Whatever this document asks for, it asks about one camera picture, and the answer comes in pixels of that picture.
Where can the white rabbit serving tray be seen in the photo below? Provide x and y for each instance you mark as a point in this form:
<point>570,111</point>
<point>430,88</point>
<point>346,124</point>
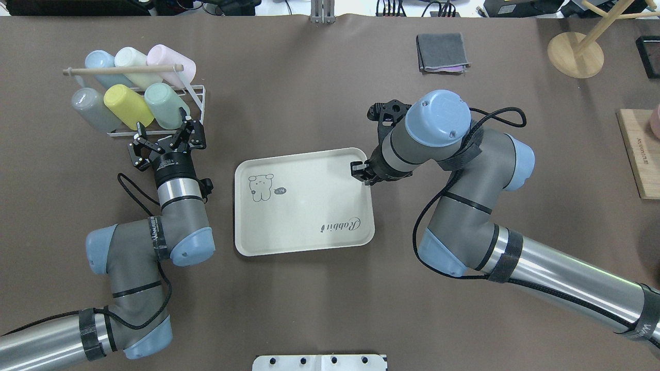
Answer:
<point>301,202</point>

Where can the cream cup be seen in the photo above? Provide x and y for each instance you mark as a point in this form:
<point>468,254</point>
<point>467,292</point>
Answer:
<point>129,56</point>

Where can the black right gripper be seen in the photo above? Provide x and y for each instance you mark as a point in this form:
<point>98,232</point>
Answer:
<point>372,170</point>

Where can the pink cup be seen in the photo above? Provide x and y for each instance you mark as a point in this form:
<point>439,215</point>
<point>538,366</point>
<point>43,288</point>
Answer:
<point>163,55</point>

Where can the grey cup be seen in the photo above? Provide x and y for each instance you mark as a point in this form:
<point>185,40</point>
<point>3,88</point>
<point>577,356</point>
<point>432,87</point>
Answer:
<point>88,103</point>

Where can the bamboo cutting board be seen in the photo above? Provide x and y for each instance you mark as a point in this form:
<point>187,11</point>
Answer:
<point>642,148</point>

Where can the white wire cup rack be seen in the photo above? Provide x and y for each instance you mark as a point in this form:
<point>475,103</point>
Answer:
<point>193,95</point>

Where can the green cup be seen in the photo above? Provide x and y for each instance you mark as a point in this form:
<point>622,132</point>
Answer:
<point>164,104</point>

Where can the yellow cup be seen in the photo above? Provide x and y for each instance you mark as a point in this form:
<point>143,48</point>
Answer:
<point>128,106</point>

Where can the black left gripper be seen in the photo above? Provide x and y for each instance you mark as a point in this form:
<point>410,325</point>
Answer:
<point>172,166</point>

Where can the grey folded cloth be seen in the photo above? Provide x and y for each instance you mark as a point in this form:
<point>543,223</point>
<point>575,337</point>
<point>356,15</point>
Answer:
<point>442,52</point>

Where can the blue cup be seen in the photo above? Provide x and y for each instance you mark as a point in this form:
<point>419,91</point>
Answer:
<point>101,59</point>

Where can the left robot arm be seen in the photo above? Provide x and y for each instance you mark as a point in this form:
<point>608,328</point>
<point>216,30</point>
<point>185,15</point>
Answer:
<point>131,255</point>

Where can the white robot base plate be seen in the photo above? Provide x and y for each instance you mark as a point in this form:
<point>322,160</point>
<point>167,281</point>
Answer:
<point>321,362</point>

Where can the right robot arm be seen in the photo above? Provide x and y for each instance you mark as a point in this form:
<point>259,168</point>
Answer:
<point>454,236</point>

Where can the wooden mug tree stand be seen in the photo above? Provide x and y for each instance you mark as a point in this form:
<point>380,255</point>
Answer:
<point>578,55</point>

